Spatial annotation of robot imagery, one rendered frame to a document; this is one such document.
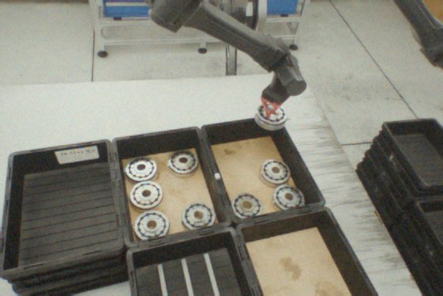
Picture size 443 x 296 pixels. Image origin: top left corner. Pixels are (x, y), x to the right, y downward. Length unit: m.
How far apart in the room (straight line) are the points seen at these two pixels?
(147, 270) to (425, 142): 1.62
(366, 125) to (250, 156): 1.71
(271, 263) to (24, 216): 0.75
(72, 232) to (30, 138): 0.58
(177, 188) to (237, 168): 0.23
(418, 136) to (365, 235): 0.93
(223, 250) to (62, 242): 0.47
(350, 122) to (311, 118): 1.18
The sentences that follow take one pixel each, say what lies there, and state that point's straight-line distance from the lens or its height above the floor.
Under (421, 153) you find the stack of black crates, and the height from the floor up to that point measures 0.49.
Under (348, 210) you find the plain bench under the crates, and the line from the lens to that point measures 1.47.
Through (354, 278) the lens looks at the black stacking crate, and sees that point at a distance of 1.13.
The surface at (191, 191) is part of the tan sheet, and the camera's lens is 1.22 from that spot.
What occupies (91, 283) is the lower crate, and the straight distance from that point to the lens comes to 1.21.
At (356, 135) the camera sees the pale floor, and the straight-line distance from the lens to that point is 2.81.
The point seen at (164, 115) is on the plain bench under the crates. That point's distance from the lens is 1.63.
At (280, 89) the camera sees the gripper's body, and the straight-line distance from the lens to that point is 1.12.
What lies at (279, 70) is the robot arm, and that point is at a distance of 1.05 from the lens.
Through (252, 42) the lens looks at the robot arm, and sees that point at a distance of 0.93.
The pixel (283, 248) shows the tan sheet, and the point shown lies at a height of 0.83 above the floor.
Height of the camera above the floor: 1.84
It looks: 49 degrees down
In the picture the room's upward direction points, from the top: 7 degrees clockwise
